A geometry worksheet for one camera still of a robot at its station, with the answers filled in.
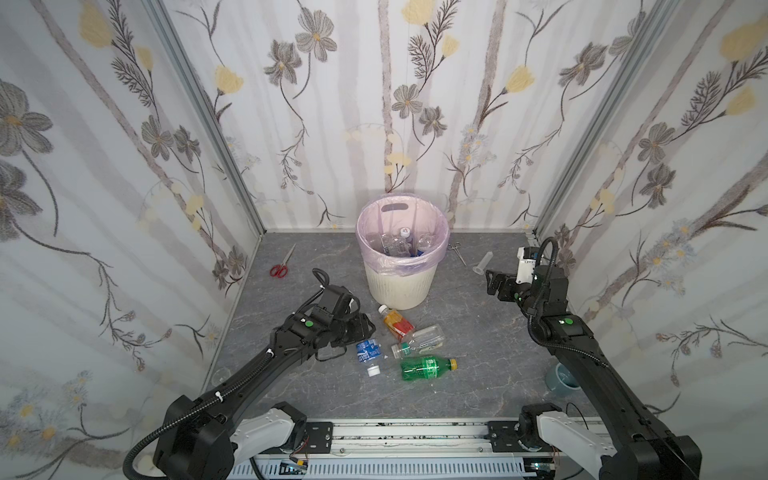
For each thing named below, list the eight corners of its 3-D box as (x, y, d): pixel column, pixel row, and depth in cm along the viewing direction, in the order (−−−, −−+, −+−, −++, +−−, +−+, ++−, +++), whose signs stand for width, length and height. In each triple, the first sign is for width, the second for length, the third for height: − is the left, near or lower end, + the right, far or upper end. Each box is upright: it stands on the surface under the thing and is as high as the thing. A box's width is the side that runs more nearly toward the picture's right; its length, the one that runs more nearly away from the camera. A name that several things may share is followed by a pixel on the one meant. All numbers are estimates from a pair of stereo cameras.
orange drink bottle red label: (374, 317, 97) (373, 309, 93) (385, 308, 100) (385, 299, 96) (401, 343, 92) (402, 336, 88) (412, 332, 94) (414, 325, 90)
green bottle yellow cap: (400, 381, 85) (401, 374, 81) (400, 361, 89) (401, 354, 84) (455, 381, 85) (459, 375, 81) (452, 361, 89) (456, 354, 85)
